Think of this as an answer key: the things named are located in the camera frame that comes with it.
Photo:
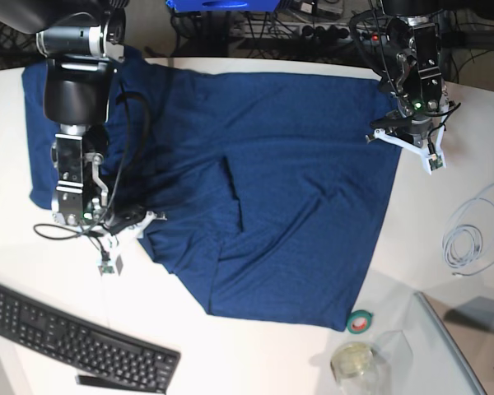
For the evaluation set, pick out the clear glass jar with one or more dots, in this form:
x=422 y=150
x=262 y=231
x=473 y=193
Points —
x=356 y=370

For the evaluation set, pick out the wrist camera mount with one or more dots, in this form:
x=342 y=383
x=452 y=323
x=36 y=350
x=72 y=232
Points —
x=112 y=246
x=431 y=154

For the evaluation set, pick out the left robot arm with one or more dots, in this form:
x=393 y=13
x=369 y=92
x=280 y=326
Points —
x=400 y=43

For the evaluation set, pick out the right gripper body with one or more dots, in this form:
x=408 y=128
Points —
x=117 y=220

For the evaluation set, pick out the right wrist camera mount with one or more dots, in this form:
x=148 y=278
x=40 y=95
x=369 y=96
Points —
x=112 y=246

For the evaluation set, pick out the blue box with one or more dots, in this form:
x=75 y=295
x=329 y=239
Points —
x=222 y=5

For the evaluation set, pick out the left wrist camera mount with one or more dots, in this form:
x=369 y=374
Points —
x=431 y=154

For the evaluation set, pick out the dark blue t-shirt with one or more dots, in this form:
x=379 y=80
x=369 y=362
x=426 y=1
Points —
x=273 y=199

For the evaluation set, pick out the black computer keyboard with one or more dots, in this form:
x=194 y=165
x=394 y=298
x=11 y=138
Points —
x=110 y=359

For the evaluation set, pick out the green tape roll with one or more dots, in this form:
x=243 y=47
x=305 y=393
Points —
x=359 y=321

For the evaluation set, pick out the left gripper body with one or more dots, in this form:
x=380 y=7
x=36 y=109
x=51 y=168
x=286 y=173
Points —
x=416 y=133

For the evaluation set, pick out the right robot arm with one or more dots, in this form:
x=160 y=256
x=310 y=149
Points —
x=82 y=42

